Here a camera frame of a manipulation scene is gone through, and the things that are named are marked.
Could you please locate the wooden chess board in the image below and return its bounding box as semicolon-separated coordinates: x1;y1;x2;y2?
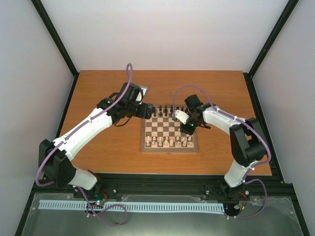
141;115;198;154

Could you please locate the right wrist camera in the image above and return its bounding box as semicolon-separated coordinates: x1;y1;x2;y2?
172;110;189;124

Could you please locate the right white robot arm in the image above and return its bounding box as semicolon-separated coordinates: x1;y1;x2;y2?
173;94;269;188

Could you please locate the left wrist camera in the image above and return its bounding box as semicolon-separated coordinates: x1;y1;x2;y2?
139;86;148;101

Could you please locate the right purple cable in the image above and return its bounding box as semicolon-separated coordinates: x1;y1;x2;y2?
172;85;272;219

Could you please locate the dark chess pieces row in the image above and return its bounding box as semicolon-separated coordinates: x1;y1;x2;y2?
153;105;189;118

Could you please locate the light blue cable duct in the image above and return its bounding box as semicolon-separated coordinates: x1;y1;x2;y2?
38;200;224;214

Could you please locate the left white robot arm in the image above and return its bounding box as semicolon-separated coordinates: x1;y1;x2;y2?
38;82;153;198

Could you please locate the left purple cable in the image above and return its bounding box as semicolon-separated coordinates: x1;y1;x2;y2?
35;63;134;187

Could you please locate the purple cable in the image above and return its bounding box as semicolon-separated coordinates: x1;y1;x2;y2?
172;85;272;219
35;63;134;187

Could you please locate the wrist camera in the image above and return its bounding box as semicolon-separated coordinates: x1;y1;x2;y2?
172;110;189;124
139;86;148;101

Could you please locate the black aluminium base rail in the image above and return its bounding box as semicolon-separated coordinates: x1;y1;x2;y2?
31;173;295;200

